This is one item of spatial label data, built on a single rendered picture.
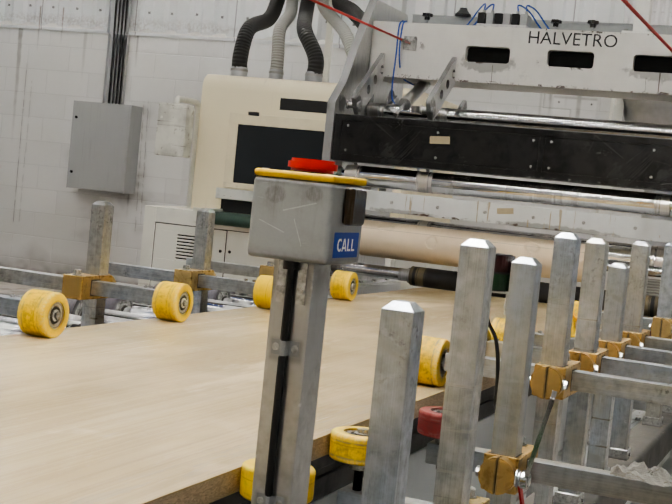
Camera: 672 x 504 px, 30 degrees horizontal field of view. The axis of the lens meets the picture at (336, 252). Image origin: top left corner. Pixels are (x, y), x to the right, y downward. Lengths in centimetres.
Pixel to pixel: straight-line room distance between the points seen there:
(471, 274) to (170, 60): 1024
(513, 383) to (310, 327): 77
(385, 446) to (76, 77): 1094
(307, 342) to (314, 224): 10
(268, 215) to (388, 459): 36
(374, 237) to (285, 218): 328
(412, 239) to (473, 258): 273
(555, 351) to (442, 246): 223
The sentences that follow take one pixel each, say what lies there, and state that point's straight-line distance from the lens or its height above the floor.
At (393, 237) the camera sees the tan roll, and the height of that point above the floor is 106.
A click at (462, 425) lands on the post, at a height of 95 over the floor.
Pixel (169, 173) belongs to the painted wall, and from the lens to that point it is 1156.
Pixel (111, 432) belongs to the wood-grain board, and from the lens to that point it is 150.
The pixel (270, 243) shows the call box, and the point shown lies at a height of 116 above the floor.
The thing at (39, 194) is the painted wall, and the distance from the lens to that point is 1223.
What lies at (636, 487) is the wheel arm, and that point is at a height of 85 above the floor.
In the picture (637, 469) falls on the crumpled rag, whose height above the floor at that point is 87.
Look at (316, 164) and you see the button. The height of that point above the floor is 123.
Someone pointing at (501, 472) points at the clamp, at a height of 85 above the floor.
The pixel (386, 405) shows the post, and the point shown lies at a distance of 125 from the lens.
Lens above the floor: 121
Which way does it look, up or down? 3 degrees down
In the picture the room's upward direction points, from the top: 6 degrees clockwise
